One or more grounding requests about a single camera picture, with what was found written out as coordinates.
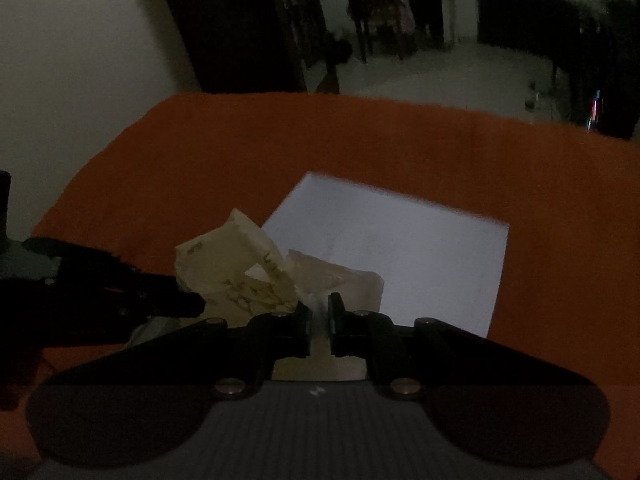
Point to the white fireplace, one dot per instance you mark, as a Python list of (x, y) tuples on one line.
[(450, 10)]

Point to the pink cloth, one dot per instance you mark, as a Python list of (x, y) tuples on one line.
[(406, 12)]

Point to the white paper sheet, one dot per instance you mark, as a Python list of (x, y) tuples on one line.
[(400, 250)]

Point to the cream plastic bag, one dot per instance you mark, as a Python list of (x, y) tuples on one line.
[(225, 265)]

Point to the dark wooden chair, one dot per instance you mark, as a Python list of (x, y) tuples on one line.
[(300, 10), (370, 0)]

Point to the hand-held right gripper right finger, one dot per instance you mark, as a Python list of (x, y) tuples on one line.
[(336, 327)]

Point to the dark wooden door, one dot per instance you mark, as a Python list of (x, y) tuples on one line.
[(225, 20)]

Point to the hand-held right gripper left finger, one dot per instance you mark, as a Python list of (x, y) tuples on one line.
[(305, 327)]

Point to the dark desk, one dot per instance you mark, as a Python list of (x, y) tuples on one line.
[(590, 20)]

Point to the colourful lit device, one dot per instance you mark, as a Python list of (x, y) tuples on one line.
[(594, 110)]

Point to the dark round object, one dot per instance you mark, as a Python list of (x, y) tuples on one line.
[(341, 51)]

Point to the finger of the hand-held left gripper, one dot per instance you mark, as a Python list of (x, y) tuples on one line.
[(175, 300)]

